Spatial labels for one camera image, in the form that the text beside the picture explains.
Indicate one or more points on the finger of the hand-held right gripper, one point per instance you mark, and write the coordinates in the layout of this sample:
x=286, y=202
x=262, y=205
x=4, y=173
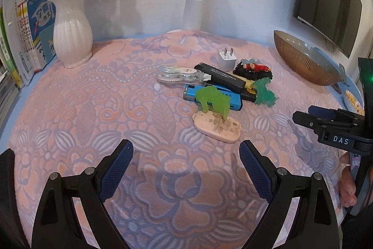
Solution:
x=323, y=113
x=306, y=118

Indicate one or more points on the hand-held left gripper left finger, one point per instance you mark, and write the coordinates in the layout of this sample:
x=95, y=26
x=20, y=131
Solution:
x=116, y=173

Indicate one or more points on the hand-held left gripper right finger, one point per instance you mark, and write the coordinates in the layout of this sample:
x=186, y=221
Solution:
x=256, y=171

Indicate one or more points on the dark green dinosaur toy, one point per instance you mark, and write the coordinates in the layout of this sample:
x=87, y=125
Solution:
x=265, y=93

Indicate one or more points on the brown ribbed bowl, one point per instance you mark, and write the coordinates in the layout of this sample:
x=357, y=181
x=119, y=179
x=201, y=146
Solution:
x=303, y=62

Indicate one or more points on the pink oval tag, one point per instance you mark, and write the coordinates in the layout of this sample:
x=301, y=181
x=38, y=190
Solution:
x=212, y=128

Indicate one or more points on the red figurine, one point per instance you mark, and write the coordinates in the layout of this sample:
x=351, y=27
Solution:
x=253, y=69

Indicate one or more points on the green translucent elephant figure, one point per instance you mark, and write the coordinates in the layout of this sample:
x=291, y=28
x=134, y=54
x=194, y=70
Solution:
x=212, y=98

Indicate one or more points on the black highlighter pen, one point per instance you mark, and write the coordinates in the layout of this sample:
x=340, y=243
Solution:
x=221, y=75

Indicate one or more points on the white charger plug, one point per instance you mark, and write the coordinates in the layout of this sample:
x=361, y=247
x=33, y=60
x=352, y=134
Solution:
x=225, y=61

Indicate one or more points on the blue rectangular lighter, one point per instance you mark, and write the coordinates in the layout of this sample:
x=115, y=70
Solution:
x=191, y=93

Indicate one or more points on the clear correction tape dispenser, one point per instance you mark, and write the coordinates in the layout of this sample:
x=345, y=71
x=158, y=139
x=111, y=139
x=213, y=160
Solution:
x=177, y=76

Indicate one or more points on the person's right hand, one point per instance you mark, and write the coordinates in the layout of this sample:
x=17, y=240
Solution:
x=348, y=182

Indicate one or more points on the plate with food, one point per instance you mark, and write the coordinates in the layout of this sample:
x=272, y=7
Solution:
x=354, y=101

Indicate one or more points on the pink patterned blanket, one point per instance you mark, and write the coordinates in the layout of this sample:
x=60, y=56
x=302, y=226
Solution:
x=102, y=109

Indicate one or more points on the white ribbed vase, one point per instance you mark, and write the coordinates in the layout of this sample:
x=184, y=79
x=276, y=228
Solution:
x=71, y=30

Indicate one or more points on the blue cover book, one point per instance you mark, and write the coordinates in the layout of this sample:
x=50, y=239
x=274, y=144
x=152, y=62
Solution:
x=40, y=30

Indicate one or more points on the white spine book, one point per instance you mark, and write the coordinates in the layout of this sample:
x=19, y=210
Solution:
x=26, y=39

